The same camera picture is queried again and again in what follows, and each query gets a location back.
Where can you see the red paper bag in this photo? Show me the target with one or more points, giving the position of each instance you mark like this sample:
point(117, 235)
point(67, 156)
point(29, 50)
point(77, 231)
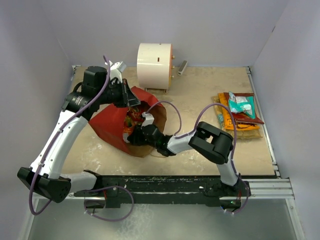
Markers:
point(113, 125)

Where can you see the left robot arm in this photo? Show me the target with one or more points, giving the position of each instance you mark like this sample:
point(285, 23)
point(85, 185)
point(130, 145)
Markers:
point(99, 86)

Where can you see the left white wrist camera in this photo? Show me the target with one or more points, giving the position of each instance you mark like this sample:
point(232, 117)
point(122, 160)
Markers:
point(116, 70)

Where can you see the white cylinder appliance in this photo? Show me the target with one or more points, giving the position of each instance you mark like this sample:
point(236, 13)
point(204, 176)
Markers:
point(154, 66)

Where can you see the small orange red snack bag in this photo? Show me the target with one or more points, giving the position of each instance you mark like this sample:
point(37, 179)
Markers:
point(127, 131)

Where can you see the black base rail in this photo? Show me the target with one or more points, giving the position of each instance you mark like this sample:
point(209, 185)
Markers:
point(205, 190)

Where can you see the tan snack bag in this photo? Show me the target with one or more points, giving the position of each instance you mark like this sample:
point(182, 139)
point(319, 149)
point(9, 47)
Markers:
point(253, 134)

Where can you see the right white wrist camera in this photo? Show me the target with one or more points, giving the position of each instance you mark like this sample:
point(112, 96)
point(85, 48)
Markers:
point(148, 119)

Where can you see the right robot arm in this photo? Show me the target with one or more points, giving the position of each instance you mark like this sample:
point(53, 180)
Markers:
point(209, 141)

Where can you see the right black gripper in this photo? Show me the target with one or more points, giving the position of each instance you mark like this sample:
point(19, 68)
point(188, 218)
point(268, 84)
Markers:
point(135, 137)

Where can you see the red doritos bag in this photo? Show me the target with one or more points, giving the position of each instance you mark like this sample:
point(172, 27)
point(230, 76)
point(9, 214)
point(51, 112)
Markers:
point(242, 107)

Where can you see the orange kettle chips bag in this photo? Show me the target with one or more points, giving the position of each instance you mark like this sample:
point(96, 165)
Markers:
point(242, 121)

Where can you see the teal white snack bag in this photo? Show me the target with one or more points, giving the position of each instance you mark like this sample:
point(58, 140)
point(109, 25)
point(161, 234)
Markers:
point(242, 104)

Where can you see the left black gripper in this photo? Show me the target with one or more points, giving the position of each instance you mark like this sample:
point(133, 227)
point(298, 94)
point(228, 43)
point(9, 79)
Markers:
point(125, 90)

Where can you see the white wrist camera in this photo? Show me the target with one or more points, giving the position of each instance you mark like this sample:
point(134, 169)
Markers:
point(148, 119)
point(116, 70)

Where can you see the small grey white device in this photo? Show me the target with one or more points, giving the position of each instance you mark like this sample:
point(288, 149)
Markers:
point(182, 67)

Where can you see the red peanut snack bag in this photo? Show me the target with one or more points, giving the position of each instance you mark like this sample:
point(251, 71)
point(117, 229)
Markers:
point(134, 115)

